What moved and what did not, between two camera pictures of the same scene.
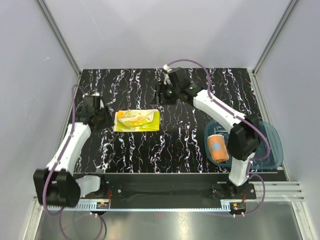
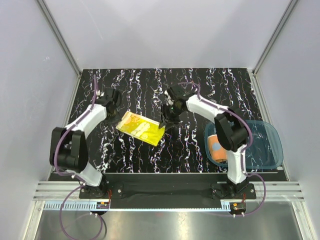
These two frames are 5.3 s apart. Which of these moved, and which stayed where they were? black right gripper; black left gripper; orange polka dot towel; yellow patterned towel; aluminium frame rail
Moved: black right gripper; black left gripper; yellow patterned towel
Stayed: orange polka dot towel; aluminium frame rail
